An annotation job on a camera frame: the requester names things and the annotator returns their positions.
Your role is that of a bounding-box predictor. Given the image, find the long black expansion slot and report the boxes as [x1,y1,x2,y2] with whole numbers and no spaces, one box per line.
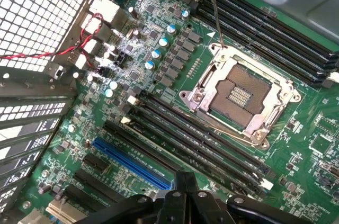
[103,120,183,174]
[63,183,105,213]

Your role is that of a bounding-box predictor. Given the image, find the black expansion slot blue latch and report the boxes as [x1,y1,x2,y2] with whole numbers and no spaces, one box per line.
[73,167,119,205]

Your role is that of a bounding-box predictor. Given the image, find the short black expansion slot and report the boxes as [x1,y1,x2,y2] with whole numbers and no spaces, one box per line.
[82,151,111,174]

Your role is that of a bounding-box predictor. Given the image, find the white expansion slot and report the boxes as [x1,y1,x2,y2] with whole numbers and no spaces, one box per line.
[44,199,84,224]

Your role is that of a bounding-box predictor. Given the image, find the green Dell motherboard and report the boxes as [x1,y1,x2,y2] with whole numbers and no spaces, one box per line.
[15,0,339,224]

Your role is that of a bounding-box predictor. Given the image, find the CPU socket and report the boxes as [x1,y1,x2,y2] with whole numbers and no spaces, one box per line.
[179,43,302,151]

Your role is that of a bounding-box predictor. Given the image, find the silver metal socket cover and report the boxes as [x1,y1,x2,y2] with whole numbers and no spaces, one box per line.
[194,46,295,140]

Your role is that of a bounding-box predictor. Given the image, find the silver stacked USB port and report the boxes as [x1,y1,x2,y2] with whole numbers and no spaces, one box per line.
[80,15,104,37]

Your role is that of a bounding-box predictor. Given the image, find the silver network port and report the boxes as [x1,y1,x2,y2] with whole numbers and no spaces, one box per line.
[88,0,121,22]

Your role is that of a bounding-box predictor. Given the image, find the red and black twisted wire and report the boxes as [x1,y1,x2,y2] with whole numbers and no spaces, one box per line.
[0,13,104,73]

